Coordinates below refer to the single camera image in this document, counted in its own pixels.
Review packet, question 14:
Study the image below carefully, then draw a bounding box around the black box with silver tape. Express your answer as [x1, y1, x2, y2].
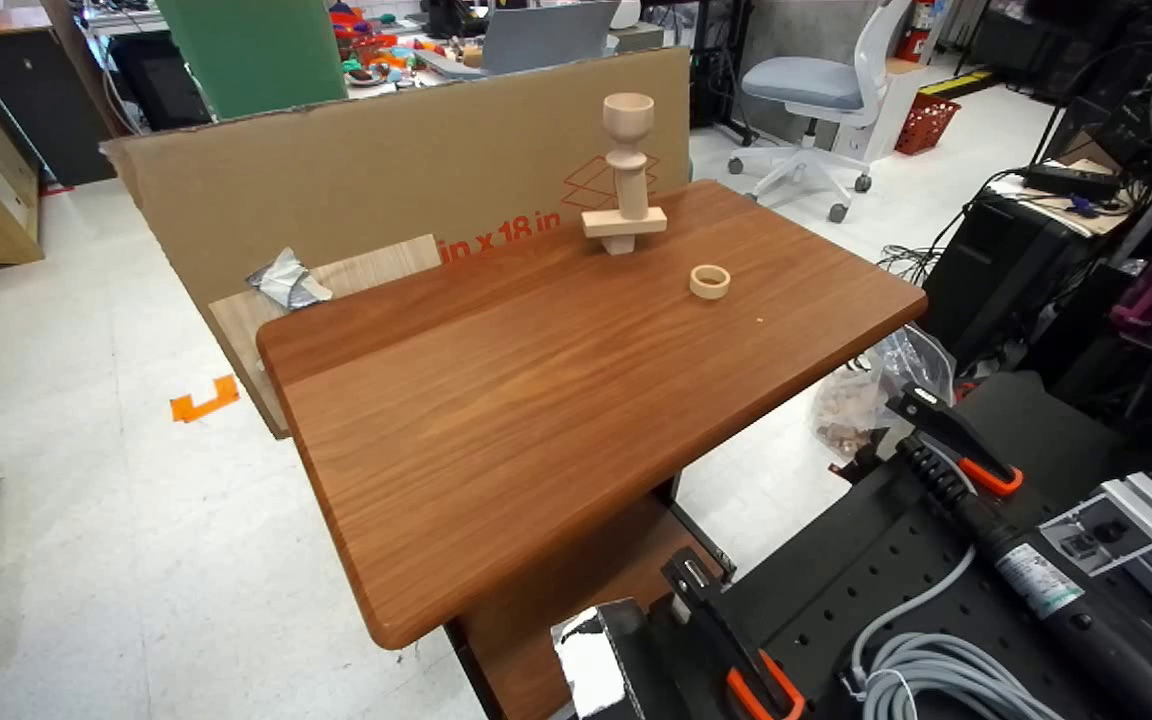
[550, 598, 679, 720]

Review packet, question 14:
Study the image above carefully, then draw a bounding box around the green board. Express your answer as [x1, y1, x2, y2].
[155, 0, 350, 122]

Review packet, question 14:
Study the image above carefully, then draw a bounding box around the black clamp with orange handle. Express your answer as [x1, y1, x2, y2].
[885, 384, 1026, 499]
[660, 547, 808, 720]

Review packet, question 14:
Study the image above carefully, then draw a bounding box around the red plastic basket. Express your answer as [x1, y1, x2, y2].
[893, 92, 963, 157]

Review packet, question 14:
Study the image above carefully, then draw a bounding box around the flat wooden plank block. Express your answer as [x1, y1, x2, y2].
[580, 206, 669, 240]

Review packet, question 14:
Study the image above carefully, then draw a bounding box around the black computer case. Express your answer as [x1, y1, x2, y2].
[920, 188, 1079, 373]

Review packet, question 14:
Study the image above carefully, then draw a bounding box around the black cabinet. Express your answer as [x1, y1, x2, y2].
[0, 24, 119, 189]

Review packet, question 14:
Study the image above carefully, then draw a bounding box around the crumpled silver foil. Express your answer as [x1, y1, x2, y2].
[245, 247, 335, 312]

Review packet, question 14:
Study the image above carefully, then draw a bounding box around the wooden goblet block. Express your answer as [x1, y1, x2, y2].
[603, 92, 656, 170]

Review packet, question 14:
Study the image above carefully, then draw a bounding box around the wooden cylinder block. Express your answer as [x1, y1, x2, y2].
[615, 165, 650, 222]

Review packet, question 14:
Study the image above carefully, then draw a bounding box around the large cardboard sheet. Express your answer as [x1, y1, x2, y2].
[100, 46, 693, 442]

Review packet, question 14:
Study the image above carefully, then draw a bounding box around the coil of grey cable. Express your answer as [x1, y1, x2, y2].
[840, 545, 1079, 720]

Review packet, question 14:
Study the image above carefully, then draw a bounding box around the light wooden board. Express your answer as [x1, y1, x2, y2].
[208, 234, 443, 441]

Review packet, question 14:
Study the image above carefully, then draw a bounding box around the thick black cable with plug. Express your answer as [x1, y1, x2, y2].
[895, 436, 1152, 720]

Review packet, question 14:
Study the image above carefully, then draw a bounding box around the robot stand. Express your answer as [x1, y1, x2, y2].
[636, 370, 1152, 720]

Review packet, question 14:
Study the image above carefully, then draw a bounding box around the orange floor tape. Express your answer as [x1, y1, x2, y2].
[170, 374, 241, 424]

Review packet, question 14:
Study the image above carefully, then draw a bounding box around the red fire extinguisher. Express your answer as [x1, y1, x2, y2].
[895, 0, 938, 64]

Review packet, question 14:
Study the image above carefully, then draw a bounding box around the white grey office chair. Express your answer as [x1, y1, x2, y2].
[727, 0, 914, 224]

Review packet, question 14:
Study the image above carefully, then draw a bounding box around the black power strip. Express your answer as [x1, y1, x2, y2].
[1020, 162, 1124, 199]

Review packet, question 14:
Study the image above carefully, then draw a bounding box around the grey laptop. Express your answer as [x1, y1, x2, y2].
[413, 0, 623, 80]

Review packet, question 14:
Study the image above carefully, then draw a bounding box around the clear bag of wooden blocks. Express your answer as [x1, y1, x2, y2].
[813, 324, 958, 463]

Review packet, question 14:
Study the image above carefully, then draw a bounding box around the heap of colourful toys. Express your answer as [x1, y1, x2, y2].
[329, 0, 485, 90]

